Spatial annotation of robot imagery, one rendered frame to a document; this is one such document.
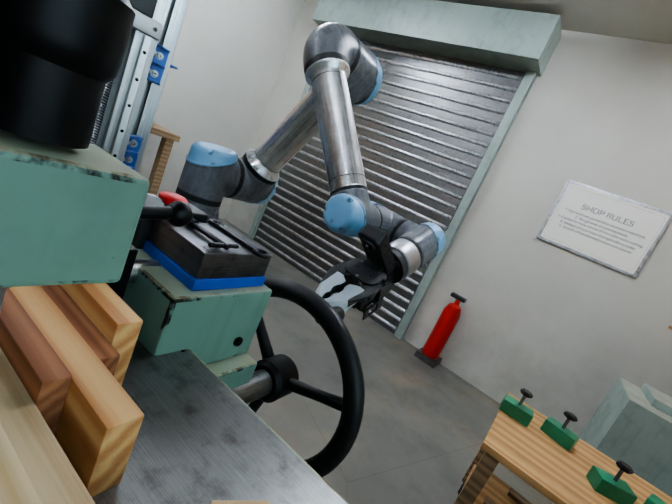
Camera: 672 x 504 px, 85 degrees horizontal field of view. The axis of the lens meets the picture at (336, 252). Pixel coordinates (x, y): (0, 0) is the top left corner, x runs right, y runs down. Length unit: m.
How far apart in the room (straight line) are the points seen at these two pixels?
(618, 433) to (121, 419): 2.20
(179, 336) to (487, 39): 3.17
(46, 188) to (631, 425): 2.27
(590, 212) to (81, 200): 3.05
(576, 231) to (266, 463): 2.92
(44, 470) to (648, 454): 2.27
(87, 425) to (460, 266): 3.06
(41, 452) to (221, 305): 0.20
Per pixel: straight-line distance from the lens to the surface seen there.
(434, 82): 3.60
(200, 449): 0.31
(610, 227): 3.12
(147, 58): 1.04
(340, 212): 0.67
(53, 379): 0.26
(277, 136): 1.02
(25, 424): 0.26
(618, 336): 3.15
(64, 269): 0.25
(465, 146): 3.32
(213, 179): 0.99
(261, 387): 0.53
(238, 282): 0.41
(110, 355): 0.30
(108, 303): 0.32
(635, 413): 2.28
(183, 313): 0.37
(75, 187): 0.23
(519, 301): 3.13
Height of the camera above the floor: 1.12
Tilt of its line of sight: 12 degrees down
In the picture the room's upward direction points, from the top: 24 degrees clockwise
